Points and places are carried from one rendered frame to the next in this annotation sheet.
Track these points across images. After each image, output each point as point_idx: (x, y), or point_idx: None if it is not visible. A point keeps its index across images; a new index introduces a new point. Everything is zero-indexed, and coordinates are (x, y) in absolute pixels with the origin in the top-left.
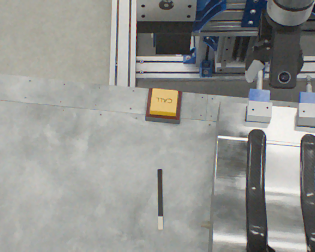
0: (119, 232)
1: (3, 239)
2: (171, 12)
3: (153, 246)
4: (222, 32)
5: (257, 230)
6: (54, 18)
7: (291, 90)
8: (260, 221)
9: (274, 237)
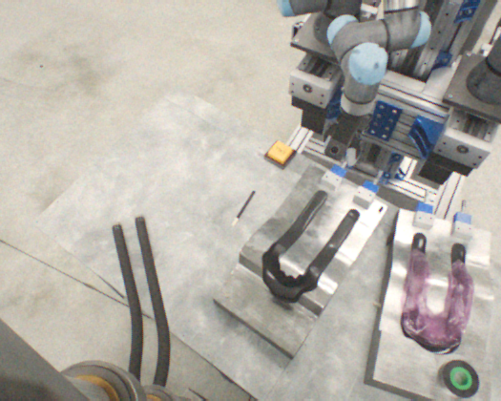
0: (207, 215)
1: (144, 186)
2: (310, 95)
3: (221, 233)
4: None
5: (281, 248)
6: (280, 99)
7: (401, 201)
8: (286, 244)
9: (287, 257)
